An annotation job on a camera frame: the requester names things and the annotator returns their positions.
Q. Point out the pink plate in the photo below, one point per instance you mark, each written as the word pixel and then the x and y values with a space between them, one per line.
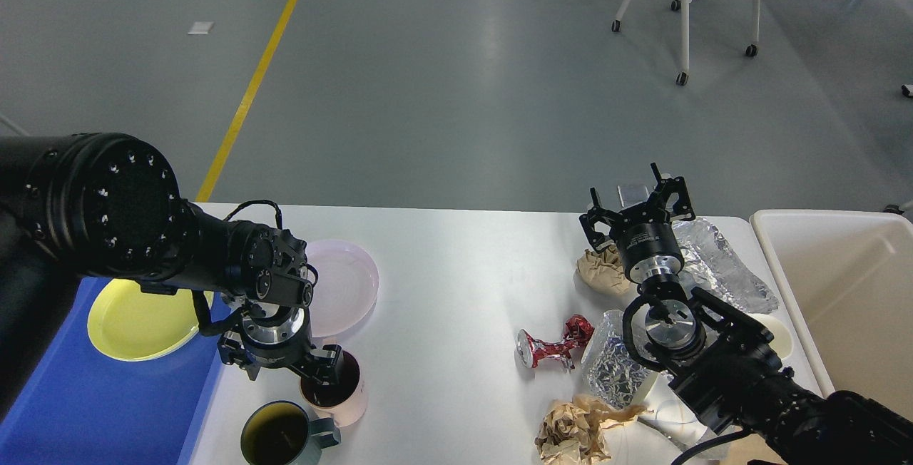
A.
pixel 346 289

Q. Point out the crumpled brown paper back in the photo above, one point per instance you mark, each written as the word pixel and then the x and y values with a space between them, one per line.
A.
pixel 603 271

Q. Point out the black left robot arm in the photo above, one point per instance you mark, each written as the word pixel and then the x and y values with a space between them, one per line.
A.
pixel 109 205

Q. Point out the white side table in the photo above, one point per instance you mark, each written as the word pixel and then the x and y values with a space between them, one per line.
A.
pixel 13 127

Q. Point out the crushed red can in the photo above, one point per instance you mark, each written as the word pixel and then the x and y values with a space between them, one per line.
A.
pixel 577 332

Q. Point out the pink ribbed mug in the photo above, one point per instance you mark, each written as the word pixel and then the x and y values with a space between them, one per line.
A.
pixel 345 401

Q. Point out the crumpled foil ball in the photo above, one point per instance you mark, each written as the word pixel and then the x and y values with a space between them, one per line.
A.
pixel 608 369

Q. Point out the crumpled brown paper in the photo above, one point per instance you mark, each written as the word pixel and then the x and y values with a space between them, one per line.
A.
pixel 576 432
pixel 603 271

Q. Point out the crumpled brown paper front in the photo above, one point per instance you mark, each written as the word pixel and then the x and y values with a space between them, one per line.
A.
pixel 576 432

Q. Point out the blue plastic tray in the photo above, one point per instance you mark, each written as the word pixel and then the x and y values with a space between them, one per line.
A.
pixel 80 407

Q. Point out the white paper cup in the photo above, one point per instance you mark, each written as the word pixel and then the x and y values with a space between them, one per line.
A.
pixel 782 343

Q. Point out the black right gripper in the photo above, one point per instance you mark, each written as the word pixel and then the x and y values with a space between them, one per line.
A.
pixel 649 248

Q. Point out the crumpled foil sheet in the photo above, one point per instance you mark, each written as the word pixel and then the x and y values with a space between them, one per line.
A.
pixel 712 264

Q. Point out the white plastic bin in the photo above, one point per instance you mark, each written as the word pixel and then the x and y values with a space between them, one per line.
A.
pixel 846 278

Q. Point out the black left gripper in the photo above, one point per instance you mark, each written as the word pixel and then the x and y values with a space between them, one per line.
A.
pixel 281 341

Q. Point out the yellow plate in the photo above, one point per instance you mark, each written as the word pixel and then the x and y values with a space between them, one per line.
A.
pixel 131 326

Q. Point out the clear plastic wrap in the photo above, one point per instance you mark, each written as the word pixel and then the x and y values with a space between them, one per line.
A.
pixel 664 430

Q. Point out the teal mug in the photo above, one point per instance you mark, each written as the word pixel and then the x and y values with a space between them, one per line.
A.
pixel 283 432

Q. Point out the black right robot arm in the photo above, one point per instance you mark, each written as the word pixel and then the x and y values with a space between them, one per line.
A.
pixel 721 361

